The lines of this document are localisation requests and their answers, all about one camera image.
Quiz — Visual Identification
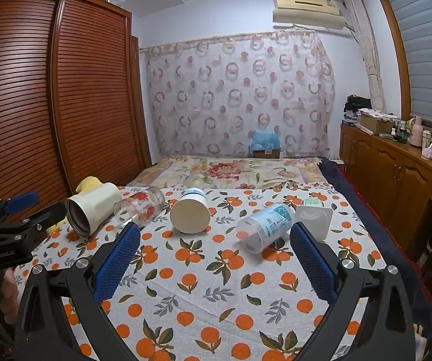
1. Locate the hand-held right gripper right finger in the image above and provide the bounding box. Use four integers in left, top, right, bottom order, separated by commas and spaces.
290, 222, 415, 361

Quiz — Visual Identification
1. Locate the cloth covered cardboard box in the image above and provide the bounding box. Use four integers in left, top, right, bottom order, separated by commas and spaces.
359, 108, 395, 135

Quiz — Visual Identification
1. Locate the yellow plastic object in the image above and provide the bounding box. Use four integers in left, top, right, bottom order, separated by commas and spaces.
45, 176, 106, 236

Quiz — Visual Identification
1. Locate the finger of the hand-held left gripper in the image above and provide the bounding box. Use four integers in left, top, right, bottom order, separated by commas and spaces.
0, 192, 39, 217
11, 201, 67, 236

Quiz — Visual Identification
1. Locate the orange print tablecloth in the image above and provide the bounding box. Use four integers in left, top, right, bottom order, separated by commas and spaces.
11, 186, 404, 361

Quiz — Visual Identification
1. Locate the wooden louvre wardrobe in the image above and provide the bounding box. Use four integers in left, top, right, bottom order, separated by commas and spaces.
0, 0, 153, 234

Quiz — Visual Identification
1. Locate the clear cup with blue print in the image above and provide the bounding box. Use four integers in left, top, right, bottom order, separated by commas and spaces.
236, 202, 296, 254

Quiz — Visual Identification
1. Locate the pale green cup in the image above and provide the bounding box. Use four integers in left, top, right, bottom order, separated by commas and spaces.
302, 195, 327, 208

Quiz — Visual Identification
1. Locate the ring pattern wall curtain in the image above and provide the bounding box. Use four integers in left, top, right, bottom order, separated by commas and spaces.
146, 30, 337, 159

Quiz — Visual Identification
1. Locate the grey window blind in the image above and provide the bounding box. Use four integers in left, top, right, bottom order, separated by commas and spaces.
383, 0, 432, 136

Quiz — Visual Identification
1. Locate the pink thermos jug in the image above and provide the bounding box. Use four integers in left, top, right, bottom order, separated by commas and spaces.
407, 116, 424, 147

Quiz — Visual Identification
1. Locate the blue plastic bag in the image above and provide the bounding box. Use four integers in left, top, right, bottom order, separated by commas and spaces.
248, 130, 280, 151

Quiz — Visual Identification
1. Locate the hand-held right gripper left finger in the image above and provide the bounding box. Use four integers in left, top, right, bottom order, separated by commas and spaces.
13, 223, 141, 361

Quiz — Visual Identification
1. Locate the white square cup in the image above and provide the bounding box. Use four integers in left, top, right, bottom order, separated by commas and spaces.
295, 202, 332, 242

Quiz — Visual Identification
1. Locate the cream insulated cup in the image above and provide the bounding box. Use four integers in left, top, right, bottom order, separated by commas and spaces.
66, 182, 123, 238

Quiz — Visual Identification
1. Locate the floral bedspread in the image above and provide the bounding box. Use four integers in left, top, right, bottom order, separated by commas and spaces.
131, 156, 324, 190

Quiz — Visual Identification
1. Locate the white cup with blue band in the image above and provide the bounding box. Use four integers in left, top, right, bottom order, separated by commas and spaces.
170, 188, 210, 234

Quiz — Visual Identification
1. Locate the stack of dark clothes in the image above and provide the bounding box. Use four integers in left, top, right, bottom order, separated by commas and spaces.
342, 95, 372, 125

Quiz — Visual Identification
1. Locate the flower print glass cup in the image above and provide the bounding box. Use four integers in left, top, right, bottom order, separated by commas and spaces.
114, 186, 166, 228

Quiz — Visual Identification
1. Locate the wooden sideboard cabinet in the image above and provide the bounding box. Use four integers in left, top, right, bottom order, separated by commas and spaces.
339, 122, 432, 256

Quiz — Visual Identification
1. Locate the tied window curtain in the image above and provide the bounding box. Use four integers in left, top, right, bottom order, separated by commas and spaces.
345, 0, 385, 111

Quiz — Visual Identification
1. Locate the wall air conditioner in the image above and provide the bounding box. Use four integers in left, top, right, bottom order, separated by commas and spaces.
272, 0, 346, 31

